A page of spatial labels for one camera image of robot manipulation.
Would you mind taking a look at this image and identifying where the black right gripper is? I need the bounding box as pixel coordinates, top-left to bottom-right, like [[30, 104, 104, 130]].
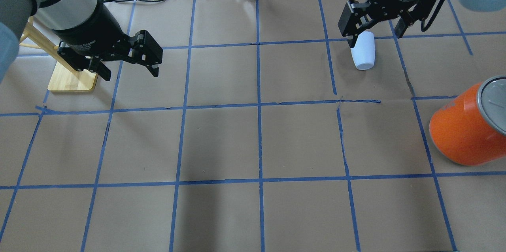
[[338, 0, 440, 49]]

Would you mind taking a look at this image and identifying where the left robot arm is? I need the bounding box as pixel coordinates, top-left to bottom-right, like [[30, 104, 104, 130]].
[[0, 0, 163, 81]]

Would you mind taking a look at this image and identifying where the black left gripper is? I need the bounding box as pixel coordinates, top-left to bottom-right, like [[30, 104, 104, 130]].
[[51, 4, 163, 81]]

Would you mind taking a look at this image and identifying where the wooden cup rack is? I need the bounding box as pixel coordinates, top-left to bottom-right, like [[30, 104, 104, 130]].
[[19, 16, 98, 92]]

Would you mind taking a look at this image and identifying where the orange can with silver lid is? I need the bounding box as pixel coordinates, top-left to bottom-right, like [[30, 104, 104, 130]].
[[429, 75, 506, 166]]

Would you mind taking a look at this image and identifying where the light blue plastic cup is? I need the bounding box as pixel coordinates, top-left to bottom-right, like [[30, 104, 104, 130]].
[[350, 31, 376, 71]]

